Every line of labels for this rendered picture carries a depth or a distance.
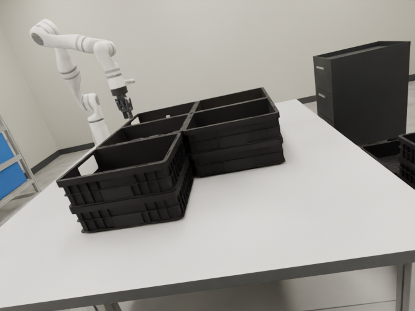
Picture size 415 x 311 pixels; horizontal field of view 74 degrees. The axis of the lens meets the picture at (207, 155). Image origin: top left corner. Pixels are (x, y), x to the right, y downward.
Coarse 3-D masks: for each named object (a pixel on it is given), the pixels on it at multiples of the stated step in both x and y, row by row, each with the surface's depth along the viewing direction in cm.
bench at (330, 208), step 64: (320, 128) 143; (64, 192) 143; (192, 192) 112; (256, 192) 101; (320, 192) 92; (384, 192) 84; (0, 256) 100; (64, 256) 91; (128, 256) 84; (192, 256) 78; (256, 256) 72; (320, 256) 67; (384, 256) 64
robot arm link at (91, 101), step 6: (84, 96) 156; (90, 96) 155; (96, 96) 159; (84, 102) 155; (90, 102) 155; (96, 102) 158; (90, 108) 158; (96, 108) 158; (96, 114) 158; (102, 114) 163; (90, 120) 159; (96, 120) 160
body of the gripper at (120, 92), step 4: (120, 88) 125; (124, 88) 126; (112, 92) 126; (116, 92) 125; (120, 92) 126; (124, 92) 127; (116, 96) 131; (120, 96) 127; (124, 96) 127; (124, 100) 127; (120, 104) 131; (124, 104) 129
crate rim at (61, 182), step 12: (120, 144) 116; (168, 156) 90; (72, 168) 101; (120, 168) 89; (132, 168) 87; (144, 168) 87; (156, 168) 87; (60, 180) 92; (72, 180) 91; (84, 180) 90; (96, 180) 90
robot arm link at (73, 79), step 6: (72, 72) 140; (78, 72) 144; (66, 78) 142; (72, 78) 142; (78, 78) 145; (72, 84) 144; (78, 84) 147; (72, 90) 148; (78, 90) 151; (78, 96) 153; (78, 102) 154; (84, 108) 157
